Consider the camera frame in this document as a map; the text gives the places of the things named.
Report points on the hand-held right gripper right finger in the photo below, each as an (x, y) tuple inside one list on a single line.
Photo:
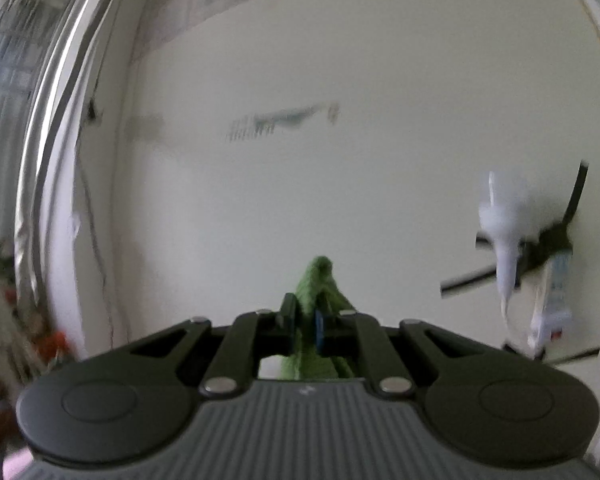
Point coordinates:
[(320, 332)]

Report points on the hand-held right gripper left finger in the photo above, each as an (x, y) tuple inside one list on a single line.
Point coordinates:
[(288, 327)]

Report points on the green cloth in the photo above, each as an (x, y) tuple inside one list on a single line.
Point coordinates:
[(320, 280)]

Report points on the white hanging cloth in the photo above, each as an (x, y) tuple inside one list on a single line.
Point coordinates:
[(502, 215)]

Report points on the orange object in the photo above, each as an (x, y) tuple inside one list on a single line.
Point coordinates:
[(56, 344)]

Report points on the white power strip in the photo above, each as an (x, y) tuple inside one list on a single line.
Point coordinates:
[(555, 310)]

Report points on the black ceiling fan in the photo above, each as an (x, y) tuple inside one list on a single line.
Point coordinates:
[(555, 237)]

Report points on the window with grille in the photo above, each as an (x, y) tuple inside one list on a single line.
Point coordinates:
[(7, 110)]

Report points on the silver window frame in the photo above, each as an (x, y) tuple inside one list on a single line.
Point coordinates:
[(55, 110)]

